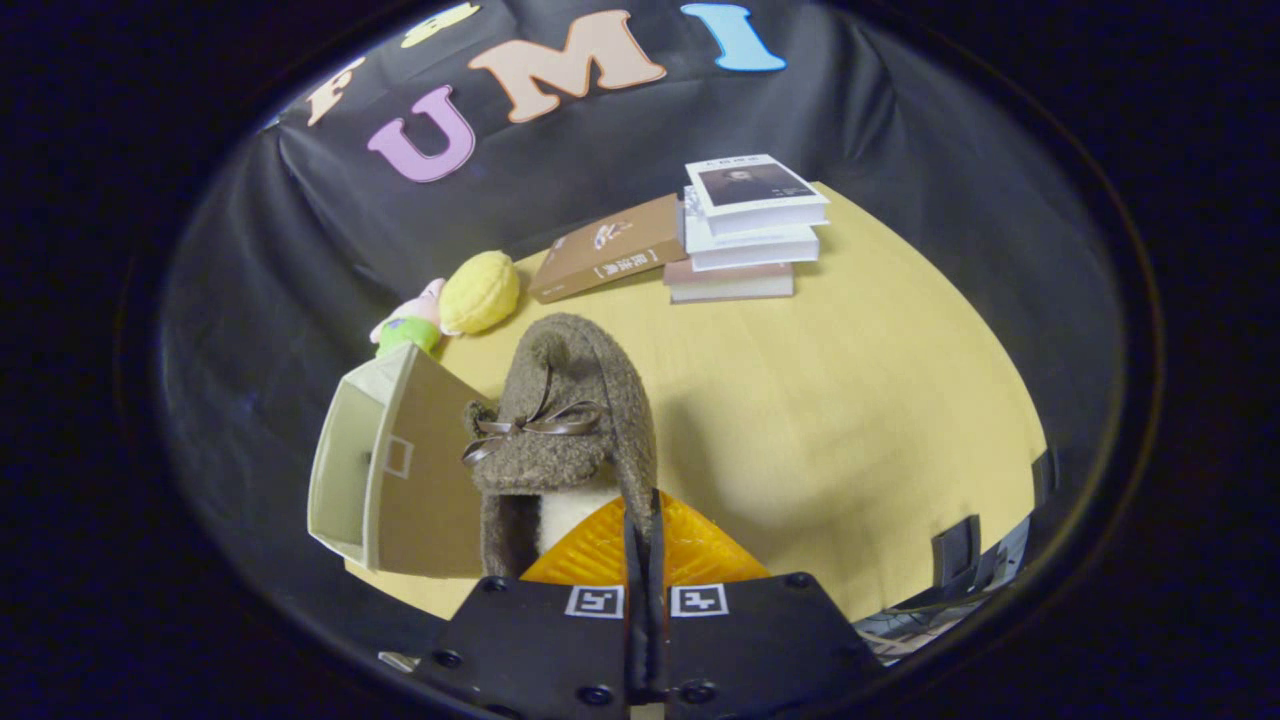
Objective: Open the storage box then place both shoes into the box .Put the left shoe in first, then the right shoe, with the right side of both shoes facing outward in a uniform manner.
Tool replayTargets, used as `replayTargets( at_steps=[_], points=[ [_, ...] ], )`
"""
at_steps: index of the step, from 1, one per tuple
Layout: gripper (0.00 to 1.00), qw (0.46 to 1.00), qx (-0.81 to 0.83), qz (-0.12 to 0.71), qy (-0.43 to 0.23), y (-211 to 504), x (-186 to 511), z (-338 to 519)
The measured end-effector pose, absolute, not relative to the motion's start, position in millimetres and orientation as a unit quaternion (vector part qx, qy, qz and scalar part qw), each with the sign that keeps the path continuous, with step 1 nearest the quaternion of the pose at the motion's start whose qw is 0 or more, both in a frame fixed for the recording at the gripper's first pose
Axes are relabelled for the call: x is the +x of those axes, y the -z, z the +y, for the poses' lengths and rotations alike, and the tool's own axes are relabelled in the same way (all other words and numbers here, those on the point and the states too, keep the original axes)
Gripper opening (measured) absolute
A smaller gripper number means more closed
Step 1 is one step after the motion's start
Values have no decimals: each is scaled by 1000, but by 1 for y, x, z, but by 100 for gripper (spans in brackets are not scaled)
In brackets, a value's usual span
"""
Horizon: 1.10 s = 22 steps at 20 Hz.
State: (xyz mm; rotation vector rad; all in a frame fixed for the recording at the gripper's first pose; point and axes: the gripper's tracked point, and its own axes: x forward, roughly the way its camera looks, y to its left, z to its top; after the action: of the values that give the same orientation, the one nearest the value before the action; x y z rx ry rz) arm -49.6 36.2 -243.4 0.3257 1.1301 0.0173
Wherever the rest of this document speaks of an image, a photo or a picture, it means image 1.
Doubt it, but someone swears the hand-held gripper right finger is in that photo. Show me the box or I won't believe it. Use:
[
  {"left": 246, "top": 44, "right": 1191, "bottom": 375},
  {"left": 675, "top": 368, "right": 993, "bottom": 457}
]
[{"left": 646, "top": 487, "right": 887, "bottom": 720}]

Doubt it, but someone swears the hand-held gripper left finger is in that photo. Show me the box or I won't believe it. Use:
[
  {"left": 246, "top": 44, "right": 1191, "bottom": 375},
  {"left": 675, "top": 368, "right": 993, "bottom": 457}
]
[{"left": 410, "top": 490, "right": 647, "bottom": 720}]

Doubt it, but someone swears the beige storage box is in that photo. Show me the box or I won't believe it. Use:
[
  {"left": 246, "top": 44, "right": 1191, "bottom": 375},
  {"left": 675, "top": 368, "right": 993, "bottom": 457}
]
[{"left": 306, "top": 343, "right": 493, "bottom": 580}]

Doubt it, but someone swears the brown fuzzy shoe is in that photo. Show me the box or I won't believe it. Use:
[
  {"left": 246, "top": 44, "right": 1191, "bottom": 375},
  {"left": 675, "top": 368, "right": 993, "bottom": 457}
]
[{"left": 461, "top": 313, "right": 661, "bottom": 580}]

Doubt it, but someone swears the black flat block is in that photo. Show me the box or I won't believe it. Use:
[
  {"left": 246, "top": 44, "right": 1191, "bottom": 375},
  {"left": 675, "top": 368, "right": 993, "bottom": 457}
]
[{"left": 931, "top": 514, "right": 983, "bottom": 593}]

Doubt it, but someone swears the pink and green plush toy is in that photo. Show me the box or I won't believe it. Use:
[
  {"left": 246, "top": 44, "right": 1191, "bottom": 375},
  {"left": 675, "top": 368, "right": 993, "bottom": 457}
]
[{"left": 369, "top": 278, "right": 449, "bottom": 359}]

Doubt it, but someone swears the yellow round plush toy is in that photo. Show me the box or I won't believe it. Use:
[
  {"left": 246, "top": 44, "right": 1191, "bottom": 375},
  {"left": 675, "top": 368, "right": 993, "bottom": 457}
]
[{"left": 438, "top": 250, "right": 523, "bottom": 336}]

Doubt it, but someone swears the pale pink book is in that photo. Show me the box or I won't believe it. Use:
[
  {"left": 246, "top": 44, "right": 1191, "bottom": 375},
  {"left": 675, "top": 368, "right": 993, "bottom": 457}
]
[{"left": 663, "top": 258, "right": 797, "bottom": 305}]

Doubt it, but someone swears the brown book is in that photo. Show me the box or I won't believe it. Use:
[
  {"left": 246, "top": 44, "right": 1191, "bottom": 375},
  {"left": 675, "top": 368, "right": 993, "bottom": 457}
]
[{"left": 527, "top": 193, "right": 689, "bottom": 305}]

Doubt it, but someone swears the white portrait cover book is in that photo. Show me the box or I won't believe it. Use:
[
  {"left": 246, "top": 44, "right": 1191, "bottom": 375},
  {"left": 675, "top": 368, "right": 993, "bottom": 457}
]
[{"left": 684, "top": 153, "right": 831, "bottom": 238}]

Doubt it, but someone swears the black backdrop cloth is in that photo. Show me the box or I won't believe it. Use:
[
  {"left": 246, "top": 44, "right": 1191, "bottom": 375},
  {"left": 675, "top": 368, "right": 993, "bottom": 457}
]
[{"left": 158, "top": 0, "right": 1133, "bottom": 666}]

